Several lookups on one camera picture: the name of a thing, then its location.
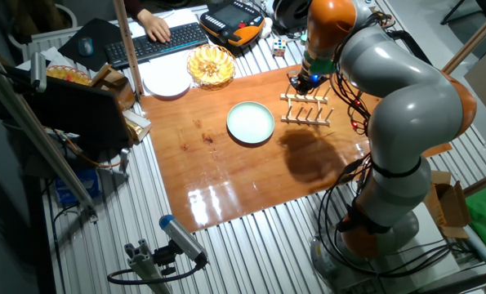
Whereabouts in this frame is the white round plate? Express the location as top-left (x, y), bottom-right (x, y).
top-left (142, 67), bottom-right (193, 99)

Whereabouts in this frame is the silver grey camera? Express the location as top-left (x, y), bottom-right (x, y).
top-left (29, 51), bottom-right (47, 93)

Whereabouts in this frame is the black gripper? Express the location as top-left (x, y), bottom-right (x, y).
top-left (289, 71), bottom-right (323, 96)

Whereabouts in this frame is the short aluminium profile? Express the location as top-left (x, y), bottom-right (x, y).
top-left (123, 238), bottom-right (172, 294)

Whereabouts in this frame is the brown wooden box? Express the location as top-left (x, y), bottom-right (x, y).
top-left (89, 64), bottom-right (136, 112)

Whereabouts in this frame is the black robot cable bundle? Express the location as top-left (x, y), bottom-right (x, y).
top-left (315, 11), bottom-right (476, 283)

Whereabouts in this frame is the black orange teach pendant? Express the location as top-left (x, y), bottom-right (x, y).
top-left (199, 0), bottom-right (265, 47)

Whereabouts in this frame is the black chair base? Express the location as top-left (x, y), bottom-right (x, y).
top-left (440, 0), bottom-right (486, 26)

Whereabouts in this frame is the pale blue roll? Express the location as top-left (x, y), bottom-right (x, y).
top-left (462, 235), bottom-right (486, 266)

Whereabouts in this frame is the open cardboard box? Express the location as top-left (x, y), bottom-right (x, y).
top-left (424, 170), bottom-right (471, 240)

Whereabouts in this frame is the black mouse pad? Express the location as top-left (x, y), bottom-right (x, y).
top-left (57, 18), bottom-right (123, 73)

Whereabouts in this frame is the black computer keyboard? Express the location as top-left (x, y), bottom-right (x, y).
top-left (104, 22), bottom-right (209, 69)

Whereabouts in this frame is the orange cable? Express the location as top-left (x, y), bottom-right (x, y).
top-left (62, 136), bottom-right (123, 169)

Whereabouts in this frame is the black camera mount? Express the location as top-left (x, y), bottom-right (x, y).
top-left (152, 240), bottom-right (179, 277)

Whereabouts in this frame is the person bare hand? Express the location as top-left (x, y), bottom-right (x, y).
top-left (136, 8), bottom-right (172, 44)

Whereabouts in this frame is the gold white packaged box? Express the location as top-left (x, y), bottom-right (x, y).
top-left (122, 109), bottom-right (153, 145)

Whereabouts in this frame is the wooden peg dish rack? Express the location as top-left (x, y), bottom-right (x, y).
top-left (279, 83), bottom-right (336, 127)

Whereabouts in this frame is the white paper sheet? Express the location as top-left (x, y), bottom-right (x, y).
top-left (127, 8), bottom-right (209, 89)

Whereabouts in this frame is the wooden frame post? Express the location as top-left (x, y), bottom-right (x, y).
top-left (112, 0), bottom-right (145, 97)
top-left (440, 2), bottom-right (486, 78)
top-left (462, 167), bottom-right (486, 198)

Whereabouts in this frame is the colourful puzzle cube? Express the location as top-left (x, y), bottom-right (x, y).
top-left (271, 38), bottom-right (288, 57)

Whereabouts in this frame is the white round bin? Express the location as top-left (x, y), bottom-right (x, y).
top-left (7, 2), bottom-right (78, 51)

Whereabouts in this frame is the small white rounded object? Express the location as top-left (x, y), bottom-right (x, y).
top-left (260, 16), bottom-right (274, 40)

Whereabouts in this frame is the pale green round dish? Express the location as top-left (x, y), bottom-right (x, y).
top-left (225, 100), bottom-right (276, 145)

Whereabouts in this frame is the aluminium frame beam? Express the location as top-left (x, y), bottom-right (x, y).
top-left (0, 55), bottom-right (99, 222)

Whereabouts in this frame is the black round spool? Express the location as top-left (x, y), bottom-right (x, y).
top-left (273, 0), bottom-right (314, 31)

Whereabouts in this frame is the black camera cable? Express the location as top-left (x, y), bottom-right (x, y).
top-left (106, 261), bottom-right (206, 286)

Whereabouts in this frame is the black handle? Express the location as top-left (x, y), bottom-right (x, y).
top-left (387, 29), bottom-right (434, 66)

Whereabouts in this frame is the small metal bracket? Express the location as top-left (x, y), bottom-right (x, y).
top-left (118, 147), bottom-right (132, 179)

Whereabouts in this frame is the forearm in dark red sleeve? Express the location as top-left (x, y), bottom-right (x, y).
top-left (123, 0), bottom-right (146, 17)

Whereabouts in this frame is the brown wooden board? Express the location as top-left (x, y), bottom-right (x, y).
top-left (139, 64), bottom-right (453, 234)

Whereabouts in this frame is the black monitor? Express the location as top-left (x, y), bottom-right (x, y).
top-left (21, 75), bottom-right (134, 159)

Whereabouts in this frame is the silver camera with blue cap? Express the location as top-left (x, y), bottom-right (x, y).
top-left (158, 214), bottom-right (209, 266)

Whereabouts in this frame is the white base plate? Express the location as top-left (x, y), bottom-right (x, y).
top-left (404, 203), bottom-right (461, 287)

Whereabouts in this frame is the blue box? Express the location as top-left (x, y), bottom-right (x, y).
top-left (54, 167), bottom-right (102, 207)

